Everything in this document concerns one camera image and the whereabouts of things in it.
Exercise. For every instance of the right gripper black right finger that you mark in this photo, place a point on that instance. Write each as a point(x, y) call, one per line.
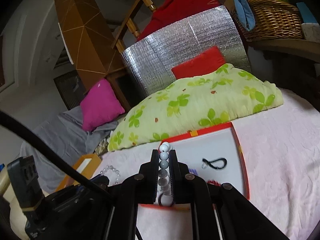
point(186, 188)

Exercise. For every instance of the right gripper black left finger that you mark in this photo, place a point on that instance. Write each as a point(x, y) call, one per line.
point(142, 187)

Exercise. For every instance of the maroon elastic hair band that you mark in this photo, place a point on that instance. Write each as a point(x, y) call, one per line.
point(165, 200)

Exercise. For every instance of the red shallow box tray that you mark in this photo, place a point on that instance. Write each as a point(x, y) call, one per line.
point(214, 154)

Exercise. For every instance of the grey bed sheet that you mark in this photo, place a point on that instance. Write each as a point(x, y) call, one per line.
point(63, 133)

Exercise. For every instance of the magenta cushion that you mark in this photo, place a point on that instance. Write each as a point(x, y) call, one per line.
point(100, 106)

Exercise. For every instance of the green floral pillow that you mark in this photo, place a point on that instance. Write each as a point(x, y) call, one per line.
point(193, 103)

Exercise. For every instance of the pink white towel blanket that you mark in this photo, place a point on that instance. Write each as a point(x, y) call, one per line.
point(281, 152)

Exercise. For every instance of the silver foil insulation sheet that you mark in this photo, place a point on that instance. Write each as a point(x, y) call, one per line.
point(151, 59)

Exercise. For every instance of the red cushion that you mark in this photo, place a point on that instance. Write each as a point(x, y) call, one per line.
point(204, 63)

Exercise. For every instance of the blue cloth in basket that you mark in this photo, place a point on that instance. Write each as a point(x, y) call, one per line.
point(245, 14)

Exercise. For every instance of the wooden shelf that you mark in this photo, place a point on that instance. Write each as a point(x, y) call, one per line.
point(302, 48)

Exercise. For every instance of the wicker basket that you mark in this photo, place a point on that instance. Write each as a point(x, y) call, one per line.
point(274, 19)

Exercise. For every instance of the blue cardboard box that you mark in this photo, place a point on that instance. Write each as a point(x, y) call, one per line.
point(306, 14)

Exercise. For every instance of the wooden chair frame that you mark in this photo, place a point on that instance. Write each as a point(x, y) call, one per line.
point(135, 20)

